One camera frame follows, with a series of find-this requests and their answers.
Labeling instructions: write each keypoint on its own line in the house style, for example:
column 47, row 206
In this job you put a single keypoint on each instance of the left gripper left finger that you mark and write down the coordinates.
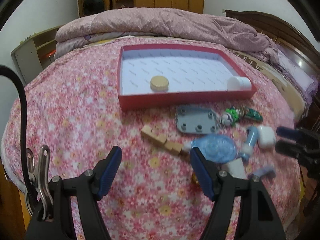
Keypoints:
column 105, row 172

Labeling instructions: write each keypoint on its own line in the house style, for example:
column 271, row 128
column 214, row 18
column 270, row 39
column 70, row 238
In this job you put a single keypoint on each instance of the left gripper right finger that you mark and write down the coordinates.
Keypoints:
column 206, row 173

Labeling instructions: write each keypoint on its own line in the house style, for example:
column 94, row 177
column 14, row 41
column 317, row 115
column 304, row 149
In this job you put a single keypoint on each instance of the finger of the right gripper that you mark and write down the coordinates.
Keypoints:
column 287, row 133
column 287, row 148

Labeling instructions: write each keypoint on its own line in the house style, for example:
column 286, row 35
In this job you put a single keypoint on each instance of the white earbuds case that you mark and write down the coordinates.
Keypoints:
column 266, row 137

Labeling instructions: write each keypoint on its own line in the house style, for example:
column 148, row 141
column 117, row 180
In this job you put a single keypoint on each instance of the light blue curved handle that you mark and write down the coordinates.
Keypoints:
column 247, row 147

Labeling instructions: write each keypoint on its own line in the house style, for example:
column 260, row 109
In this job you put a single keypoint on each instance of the grey studded building plate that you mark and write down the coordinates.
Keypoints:
column 196, row 120

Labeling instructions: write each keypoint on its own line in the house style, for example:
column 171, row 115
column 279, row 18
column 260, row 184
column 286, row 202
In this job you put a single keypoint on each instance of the green cartoon figurine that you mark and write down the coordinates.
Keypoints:
column 230, row 117

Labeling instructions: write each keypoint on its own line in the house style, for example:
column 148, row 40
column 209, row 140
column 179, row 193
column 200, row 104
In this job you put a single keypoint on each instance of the white plastic jar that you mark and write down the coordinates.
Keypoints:
column 238, row 83

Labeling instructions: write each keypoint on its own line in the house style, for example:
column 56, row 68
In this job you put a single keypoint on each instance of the round wooden disc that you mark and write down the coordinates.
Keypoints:
column 159, row 83

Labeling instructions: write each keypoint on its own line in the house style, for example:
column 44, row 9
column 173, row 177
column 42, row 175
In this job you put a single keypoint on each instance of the pink floral bed sheet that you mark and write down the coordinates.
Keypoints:
column 73, row 108

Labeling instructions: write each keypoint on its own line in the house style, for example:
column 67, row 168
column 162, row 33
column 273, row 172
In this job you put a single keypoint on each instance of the metal spring clip left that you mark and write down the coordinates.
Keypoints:
column 39, row 181

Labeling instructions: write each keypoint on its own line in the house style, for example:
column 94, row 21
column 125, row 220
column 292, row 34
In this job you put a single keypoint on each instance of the dark wooden headboard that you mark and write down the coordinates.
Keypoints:
column 298, row 47

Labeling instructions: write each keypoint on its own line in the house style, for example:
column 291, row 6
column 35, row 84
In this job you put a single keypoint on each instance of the red shallow cardboard tray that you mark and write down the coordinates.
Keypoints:
column 196, row 75

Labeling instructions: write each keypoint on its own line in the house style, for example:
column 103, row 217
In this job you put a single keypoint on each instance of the grey wooden shelf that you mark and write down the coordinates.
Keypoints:
column 35, row 53

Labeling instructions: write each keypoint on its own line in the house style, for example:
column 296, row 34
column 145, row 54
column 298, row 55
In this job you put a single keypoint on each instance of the folded pink quilt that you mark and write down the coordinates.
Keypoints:
column 226, row 31

